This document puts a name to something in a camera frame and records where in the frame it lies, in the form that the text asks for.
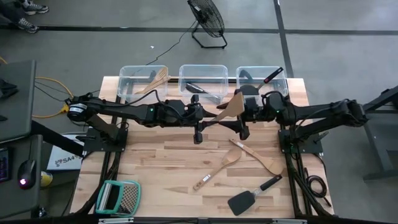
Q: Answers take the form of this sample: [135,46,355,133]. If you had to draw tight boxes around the silver frame bracket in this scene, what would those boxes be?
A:
[272,218,308,224]
[98,217,134,224]

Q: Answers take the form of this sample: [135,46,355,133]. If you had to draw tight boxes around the person's leg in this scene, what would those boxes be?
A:
[0,0,27,26]

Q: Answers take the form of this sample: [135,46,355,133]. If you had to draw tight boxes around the person's shoe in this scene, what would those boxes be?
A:
[16,17,40,34]
[21,0,50,16]

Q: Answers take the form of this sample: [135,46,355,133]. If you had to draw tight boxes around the white printed box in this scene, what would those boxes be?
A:
[46,132,85,171]

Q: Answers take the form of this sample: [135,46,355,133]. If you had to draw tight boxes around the black floor cable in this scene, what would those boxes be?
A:
[34,79,101,108]

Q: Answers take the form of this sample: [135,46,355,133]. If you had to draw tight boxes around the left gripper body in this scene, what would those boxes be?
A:
[160,95,205,145]

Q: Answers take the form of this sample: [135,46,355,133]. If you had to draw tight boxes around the black aluminium frame rail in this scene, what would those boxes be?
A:
[74,93,123,215]
[275,93,304,217]
[124,77,290,84]
[91,93,131,215]
[284,93,333,217]
[0,216,398,224]

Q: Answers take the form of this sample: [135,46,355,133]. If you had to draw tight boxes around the grey desk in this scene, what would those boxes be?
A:
[0,134,44,220]

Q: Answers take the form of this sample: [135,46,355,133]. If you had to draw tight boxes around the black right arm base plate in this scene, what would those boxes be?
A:
[278,129,325,156]

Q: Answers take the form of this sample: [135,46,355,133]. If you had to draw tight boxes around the black keyboard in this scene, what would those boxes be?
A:
[0,146,12,184]

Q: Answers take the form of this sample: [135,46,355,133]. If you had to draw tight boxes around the wooden fork spatula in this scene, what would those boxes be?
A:
[135,66,170,96]

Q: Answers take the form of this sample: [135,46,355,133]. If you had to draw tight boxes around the curved wooden spatula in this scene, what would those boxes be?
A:
[229,137,285,176]

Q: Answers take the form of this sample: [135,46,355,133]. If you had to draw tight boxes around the coiled black cable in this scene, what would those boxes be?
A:
[303,167,333,208]

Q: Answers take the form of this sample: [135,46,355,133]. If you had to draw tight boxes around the yellow round object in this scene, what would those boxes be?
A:
[40,170,54,188]

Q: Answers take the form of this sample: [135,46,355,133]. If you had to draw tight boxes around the black fan power cord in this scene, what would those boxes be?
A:
[145,20,199,67]

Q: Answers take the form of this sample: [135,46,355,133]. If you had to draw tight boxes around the clear plastic bin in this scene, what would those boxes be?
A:
[117,64,170,106]
[178,64,229,106]
[235,65,289,106]

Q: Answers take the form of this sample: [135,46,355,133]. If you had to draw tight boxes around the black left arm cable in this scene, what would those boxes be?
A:
[123,89,165,110]

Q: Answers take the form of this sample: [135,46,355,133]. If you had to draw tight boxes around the black computer mouse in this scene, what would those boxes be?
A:
[17,159,37,190]

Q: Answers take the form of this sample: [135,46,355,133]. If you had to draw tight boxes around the black object on side table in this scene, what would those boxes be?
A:
[0,78,19,101]

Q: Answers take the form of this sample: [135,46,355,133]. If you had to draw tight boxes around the black metal stand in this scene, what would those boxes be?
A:
[343,85,398,182]

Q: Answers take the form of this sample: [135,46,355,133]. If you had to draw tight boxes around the black spatula plain handle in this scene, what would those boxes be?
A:
[227,174,284,217]

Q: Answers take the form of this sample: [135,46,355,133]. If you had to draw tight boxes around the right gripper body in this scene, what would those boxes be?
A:
[239,91,285,141]

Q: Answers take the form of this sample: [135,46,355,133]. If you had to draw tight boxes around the teal box grater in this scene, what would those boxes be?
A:
[95,179,142,218]

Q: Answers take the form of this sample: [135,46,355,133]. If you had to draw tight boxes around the black floor fan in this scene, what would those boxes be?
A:
[187,0,228,50]

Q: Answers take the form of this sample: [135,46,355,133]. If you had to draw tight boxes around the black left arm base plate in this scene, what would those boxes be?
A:
[82,127,129,153]

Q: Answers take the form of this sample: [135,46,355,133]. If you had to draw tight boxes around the grey side table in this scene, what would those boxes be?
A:
[0,59,37,144]

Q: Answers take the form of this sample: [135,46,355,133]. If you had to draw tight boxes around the yellow floor cable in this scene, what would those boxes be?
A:
[32,76,75,119]

